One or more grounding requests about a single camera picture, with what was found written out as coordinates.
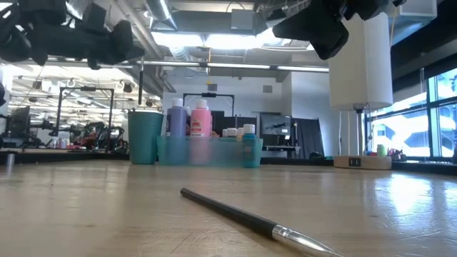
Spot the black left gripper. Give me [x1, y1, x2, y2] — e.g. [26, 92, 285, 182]
[17, 0, 146, 71]

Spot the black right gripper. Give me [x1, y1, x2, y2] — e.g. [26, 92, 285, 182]
[273, 0, 391, 61]

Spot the large blue paint bottle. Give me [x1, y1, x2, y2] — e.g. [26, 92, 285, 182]
[166, 98, 188, 166]

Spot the large pink paint bottle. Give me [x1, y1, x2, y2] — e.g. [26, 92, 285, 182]
[189, 99, 213, 166]

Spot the small cerulean blue paint bottle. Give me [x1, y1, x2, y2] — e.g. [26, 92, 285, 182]
[242, 124, 257, 168]

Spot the white shade wooden base lamp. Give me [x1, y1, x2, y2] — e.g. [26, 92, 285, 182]
[327, 9, 394, 171]

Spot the grey ceiling unit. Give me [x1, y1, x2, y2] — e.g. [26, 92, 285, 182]
[231, 9, 255, 31]

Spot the long ceiling light strip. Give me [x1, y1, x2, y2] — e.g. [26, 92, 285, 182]
[46, 56, 330, 73]

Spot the dark teal plastic cup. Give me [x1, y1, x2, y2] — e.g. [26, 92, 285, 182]
[127, 109, 164, 166]

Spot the dark computer monitor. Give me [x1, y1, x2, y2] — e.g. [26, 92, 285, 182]
[6, 106, 32, 141]
[259, 112, 292, 137]

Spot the white ceiling unit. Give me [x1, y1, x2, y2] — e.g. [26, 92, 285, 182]
[398, 0, 438, 19]

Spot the black office partition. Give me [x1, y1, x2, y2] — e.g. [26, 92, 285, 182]
[211, 110, 258, 138]

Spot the teal translucent plastic bin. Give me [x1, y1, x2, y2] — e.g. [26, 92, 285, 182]
[156, 136, 264, 168]

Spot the silver ventilation duct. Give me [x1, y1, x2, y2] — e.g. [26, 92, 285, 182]
[64, 0, 176, 97]

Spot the black metal gantry frame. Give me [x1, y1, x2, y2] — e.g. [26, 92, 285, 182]
[53, 86, 116, 138]
[182, 92, 236, 117]

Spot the silver metal post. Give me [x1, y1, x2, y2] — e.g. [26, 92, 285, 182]
[4, 152, 16, 172]

